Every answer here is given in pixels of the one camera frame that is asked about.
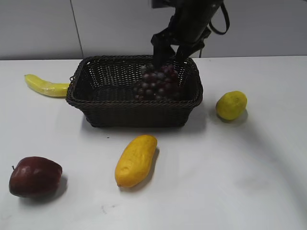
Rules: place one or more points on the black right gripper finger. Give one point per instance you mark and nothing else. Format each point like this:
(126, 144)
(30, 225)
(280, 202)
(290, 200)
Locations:
(162, 53)

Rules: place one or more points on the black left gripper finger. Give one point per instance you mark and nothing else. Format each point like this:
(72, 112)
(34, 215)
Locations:
(185, 51)

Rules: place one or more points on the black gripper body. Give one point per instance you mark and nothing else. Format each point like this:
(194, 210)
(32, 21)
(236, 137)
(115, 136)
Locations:
(190, 24)

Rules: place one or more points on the purple grape bunch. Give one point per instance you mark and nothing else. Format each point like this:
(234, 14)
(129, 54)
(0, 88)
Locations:
(157, 84)

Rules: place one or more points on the dark woven basket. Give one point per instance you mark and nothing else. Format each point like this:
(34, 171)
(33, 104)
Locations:
(102, 88)

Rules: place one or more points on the yellow lemon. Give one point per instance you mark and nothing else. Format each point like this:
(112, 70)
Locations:
(231, 105)

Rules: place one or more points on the orange-yellow mango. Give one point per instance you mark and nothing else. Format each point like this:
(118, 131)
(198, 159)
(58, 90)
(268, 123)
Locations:
(135, 162)

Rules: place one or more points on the yellow banana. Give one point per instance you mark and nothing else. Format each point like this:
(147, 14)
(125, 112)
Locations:
(46, 88)

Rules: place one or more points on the red apple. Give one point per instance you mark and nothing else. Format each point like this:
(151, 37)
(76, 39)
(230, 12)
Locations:
(35, 177)

